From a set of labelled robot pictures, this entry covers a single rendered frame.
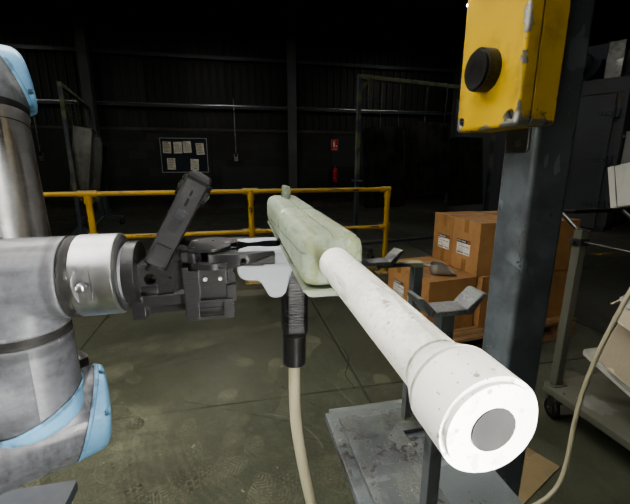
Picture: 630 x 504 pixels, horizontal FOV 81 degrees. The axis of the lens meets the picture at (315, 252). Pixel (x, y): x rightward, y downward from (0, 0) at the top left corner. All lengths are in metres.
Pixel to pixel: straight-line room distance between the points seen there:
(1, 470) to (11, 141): 0.51
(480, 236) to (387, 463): 2.15
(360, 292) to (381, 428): 0.55
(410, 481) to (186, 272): 0.44
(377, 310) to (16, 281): 0.37
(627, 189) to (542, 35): 1.70
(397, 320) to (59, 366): 0.41
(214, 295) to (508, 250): 0.40
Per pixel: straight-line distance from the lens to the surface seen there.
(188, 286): 0.43
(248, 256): 0.40
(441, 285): 2.57
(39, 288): 0.45
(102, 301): 0.44
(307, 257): 0.27
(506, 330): 0.61
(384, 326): 0.16
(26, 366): 0.50
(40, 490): 0.99
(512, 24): 0.54
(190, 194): 0.42
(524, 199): 0.56
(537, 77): 0.52
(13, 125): 0.84
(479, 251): 2.70
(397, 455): 0.68
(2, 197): 0.79
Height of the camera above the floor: 1.25
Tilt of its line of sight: 13 degrees down
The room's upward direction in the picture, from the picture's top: straight up
